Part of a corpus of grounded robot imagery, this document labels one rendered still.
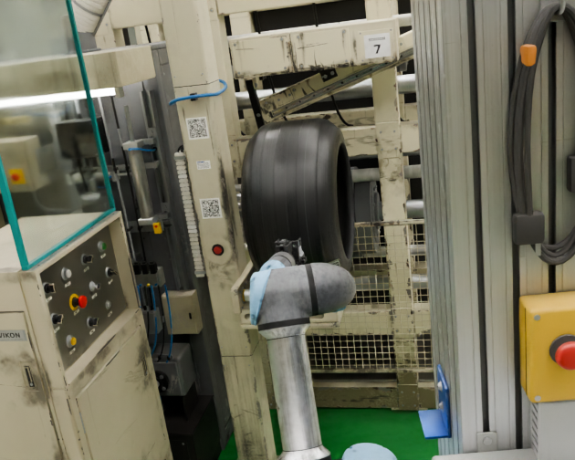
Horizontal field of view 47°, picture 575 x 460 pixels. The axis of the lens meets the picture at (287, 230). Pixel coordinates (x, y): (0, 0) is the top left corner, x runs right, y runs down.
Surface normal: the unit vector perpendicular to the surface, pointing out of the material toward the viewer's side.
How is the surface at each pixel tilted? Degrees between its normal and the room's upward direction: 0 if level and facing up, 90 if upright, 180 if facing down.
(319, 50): 90
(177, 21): 90
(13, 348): 90
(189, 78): 90
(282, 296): 63
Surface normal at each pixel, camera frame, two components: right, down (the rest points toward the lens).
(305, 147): -0.22, -0.55
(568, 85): -0.04, 0.32
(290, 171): -0.23, -0.32
